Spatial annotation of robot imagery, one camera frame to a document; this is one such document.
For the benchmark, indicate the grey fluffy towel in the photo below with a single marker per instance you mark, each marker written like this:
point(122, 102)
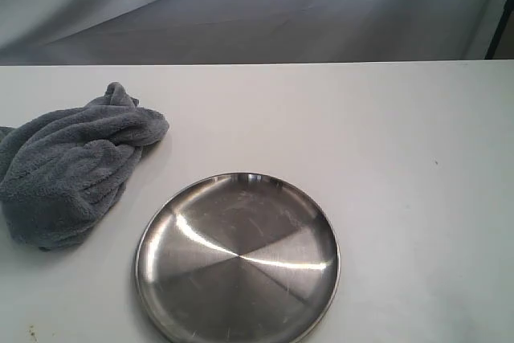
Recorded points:
point(63, 171)

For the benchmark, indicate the black stand pole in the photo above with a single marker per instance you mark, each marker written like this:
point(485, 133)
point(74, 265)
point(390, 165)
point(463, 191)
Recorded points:
point(499, 30)

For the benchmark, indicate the grey backdrop cloth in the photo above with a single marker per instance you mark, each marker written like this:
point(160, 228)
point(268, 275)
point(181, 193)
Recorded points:
point(108, 32)

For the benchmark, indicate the round stainless steel plate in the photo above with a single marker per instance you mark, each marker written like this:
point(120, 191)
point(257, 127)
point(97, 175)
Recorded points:
point(237, 257)

